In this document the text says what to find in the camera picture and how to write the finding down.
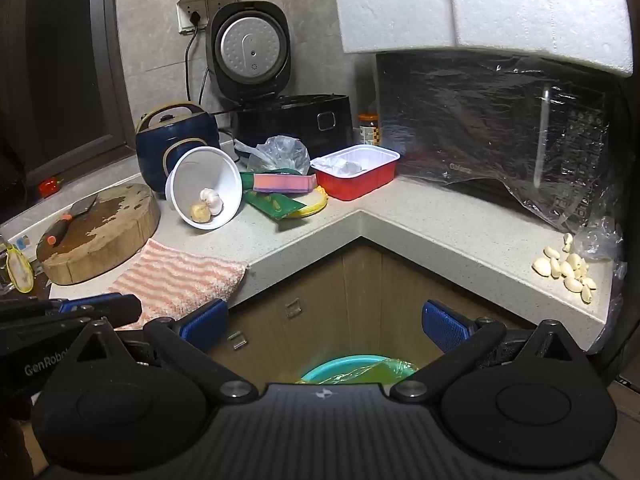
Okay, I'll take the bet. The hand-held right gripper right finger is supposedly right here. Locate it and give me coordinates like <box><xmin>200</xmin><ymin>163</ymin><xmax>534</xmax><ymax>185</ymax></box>
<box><xmin>392</xmin><ymin>300</ymin><xmax>577</xmax><ymax>404</ymax></box>

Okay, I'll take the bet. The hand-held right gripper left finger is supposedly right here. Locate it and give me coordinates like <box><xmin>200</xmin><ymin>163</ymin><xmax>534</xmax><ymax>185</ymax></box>
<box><xmin>74</xmin><ymin>299</ymin><xmax>258</xmax><ymax>405</ymax></box>

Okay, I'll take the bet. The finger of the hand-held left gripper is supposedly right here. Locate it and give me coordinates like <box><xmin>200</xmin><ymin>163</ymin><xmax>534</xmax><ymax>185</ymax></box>
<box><xmin>0</xmin><ymin>298</ymin><xmax>63</xmax><ymax>317</ymax></box>
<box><xmin>50</xmin><ymin>293</ymin><xmax>144</xmax><ymax>331</ymax></box>

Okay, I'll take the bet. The garlic bulb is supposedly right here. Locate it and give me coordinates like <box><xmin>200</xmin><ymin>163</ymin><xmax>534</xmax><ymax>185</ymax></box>
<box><xmin>199</xmin><ymin>188</ymin><xmax>224</xmax><ymax>215</ymax></box>

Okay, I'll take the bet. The teal trash bin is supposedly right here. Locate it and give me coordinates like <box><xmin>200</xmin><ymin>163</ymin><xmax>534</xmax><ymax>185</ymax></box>
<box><xmin>300</xmin><ymin>355</ymin><xmax>421</xmax><ymax>386</ymax></box>

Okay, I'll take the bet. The white plastic bowl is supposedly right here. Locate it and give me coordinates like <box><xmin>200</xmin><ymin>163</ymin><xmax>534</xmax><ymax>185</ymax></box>
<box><xmin>165</xmin><ymin>147</ymin><xmax>244</xmax><ymax>231</ymax></box>

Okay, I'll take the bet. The pink box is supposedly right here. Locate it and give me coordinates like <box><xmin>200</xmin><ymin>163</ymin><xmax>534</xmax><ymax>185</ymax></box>
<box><xmin>252</xmin><ymin>172</ymin><xmax>318</xmax><ymax>195</ymax></box>

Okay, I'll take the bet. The red plastic tray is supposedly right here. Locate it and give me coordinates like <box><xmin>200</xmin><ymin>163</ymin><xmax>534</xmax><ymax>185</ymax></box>
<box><xmin>310</xmin><ymin>144</ymin><xmax>401</xmax><ymax>202</ymax></box>

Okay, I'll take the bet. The yellow rimmed clear bag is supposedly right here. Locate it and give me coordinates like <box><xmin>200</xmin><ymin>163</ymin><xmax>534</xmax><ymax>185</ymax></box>
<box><xmin>0</xmin><ymin>242</ymin><xmax>36</xmax><ymax>294</ymax></box>

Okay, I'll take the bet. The striped pink cloth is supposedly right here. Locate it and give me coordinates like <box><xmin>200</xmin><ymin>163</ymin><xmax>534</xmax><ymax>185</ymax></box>
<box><xmin>107</xmin><ymin>238</ymin><xmax>249</xmax><ymax>331</ymax></box>

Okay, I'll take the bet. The round wooden cutting board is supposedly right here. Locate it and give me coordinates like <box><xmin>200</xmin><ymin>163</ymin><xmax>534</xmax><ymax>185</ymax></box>
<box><xmin>36</xmin><ymin>183</ymin><xmax>162</xmax><ymax>285</ymax></box>

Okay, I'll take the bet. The wooden cabinet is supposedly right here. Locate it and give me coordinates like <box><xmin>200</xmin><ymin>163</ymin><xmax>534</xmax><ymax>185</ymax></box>
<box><xmin>207</xmin><ymin>237</ymin><xmax>537</xmax><ymax>387</ymax></box>

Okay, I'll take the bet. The green packet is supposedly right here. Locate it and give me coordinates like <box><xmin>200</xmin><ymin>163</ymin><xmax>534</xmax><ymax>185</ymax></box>
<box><xmin>240</xmin><ymin>170</ymin><xmax>308</xmax><ymax>222</ymax></box>

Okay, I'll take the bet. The pile of garlic cloves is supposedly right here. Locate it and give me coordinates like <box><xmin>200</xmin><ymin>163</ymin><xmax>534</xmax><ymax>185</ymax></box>
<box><xmin>531</xmin><ymin>232</ymin><xmax>598</xmax><ymax>305</ymax></box>

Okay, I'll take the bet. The yellow round lid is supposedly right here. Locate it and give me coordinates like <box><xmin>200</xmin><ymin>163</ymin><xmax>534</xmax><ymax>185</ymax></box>
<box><xmin>285</xmin><ymin>185</ymin><xmax>329</xmax><ymax>219</ymax></box>

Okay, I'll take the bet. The clear plastic film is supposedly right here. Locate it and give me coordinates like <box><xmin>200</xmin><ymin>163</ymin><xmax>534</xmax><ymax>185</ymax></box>
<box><xmin>380</xmin><ymin>55</ymin><xmax>628</xmax><ymax>261</ymax></box>

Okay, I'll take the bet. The blue rice cooker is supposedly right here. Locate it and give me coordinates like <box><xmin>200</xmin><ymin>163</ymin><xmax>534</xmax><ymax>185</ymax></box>
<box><xmin>135</xmin><ymin>101</ymin><xmax>222</xmax><ymax>197</ymax></box>

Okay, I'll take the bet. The clear plastic bag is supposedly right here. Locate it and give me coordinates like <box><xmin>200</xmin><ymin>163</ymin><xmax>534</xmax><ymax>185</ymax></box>
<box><xmin>234</xmin><ymin>136</ymin><xmax>312</xmax><ymax>175</ymax></box>

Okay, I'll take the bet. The crumpled white plastic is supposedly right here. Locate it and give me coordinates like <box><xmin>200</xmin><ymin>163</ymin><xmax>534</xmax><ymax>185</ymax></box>
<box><xmin>324</xmin><ymin>156</ymin><xmax>377</xmax><ymax>177</ymax></box>

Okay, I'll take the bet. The black microwave oven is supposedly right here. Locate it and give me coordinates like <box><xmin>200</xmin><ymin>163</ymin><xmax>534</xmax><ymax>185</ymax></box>
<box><xmin>375</xmin><ymin>50</ymin><xmax>621</xmax><ymax>222</ymax></box>

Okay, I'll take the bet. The brown glass jar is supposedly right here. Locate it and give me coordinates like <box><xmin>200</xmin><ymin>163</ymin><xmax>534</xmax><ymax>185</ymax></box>
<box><xmin>358</xmin><ymin>112</ymin><xmax>381</xmax><ymax>148</ymax></box>

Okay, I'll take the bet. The black rice cooker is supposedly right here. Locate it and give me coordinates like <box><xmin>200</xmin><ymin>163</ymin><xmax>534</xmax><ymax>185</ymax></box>
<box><xmin>206</xmin><ymin>1</ymin><xmax>353</xmax><ymax>159</ymax></box>

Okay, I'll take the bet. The white foam box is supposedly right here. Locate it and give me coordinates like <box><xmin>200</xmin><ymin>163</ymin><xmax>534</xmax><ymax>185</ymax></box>
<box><xmin>334</xmin><ymin>0</ymin><xmax>636</xmax><ymax>78</ymax></box>

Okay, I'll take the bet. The knife with orange-black handle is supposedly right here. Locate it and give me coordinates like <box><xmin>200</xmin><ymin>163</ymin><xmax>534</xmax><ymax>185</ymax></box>
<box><xmin>46</xmin><ymin>195</ymin><xmax>98</xmax><ymax>247</ymax></box>

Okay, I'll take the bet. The white wall socket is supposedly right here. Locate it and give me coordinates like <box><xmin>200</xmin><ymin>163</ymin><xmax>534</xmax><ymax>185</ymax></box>
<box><xmin>176</xmin><ymin>0</ymin><xmax>252</xmax><ymax>36</ymax></box>

